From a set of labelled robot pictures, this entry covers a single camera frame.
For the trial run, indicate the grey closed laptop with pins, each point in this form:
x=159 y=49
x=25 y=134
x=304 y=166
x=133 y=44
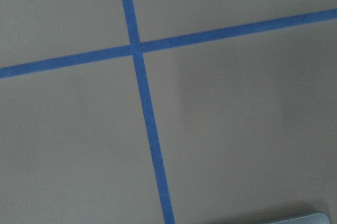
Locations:
x=308 y=218

